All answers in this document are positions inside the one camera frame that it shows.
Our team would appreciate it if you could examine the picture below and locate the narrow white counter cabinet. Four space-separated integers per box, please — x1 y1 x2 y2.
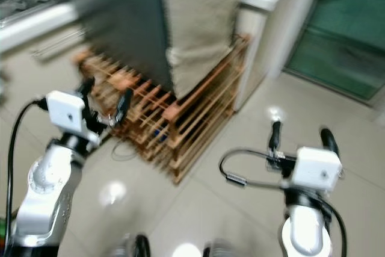
232 0 330 111

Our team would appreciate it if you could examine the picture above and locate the dark grey fridge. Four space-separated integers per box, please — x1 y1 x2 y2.
60 0 179 99

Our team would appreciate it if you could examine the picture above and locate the white kitchen counter cabinet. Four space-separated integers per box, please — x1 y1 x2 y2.
0 0 98 75

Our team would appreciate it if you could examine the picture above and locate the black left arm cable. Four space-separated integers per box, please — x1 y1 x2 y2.
5 99 51 253

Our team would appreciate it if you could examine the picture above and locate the beige cloth fridge cover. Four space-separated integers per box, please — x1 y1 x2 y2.
161 0 243 101

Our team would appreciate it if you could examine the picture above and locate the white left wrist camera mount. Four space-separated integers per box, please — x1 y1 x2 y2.
45 90 103 150

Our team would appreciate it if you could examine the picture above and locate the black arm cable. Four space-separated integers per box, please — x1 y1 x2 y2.
5 99 51 253
219 149 348 253

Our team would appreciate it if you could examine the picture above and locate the grey right robot foot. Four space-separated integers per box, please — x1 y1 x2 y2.
205 242 239 257

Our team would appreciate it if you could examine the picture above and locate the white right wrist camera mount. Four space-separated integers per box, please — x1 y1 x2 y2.
289 147 344 193

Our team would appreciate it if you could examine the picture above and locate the silver cabinet handle bar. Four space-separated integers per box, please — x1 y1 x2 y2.
29 27 92 60

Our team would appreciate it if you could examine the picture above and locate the glass sliding door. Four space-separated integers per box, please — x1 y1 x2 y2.
283 0 385 102

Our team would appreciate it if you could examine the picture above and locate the wooden slatted rack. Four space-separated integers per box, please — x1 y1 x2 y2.
75 34 251 185

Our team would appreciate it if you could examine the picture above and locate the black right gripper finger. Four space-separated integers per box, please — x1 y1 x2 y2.
269 120 283 155
319 128 341 156

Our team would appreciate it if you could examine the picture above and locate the grey robot foot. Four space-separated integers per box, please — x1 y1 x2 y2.
205 242 239 257
111 233 152 257

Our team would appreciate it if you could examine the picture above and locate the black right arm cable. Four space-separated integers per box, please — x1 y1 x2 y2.
219 149 348 253

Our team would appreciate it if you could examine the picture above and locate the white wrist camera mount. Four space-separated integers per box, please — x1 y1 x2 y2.
45 90 103 150
289 147 344 193

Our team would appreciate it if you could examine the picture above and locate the grey left robot foot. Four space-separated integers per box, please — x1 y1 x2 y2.
111 233 152 257

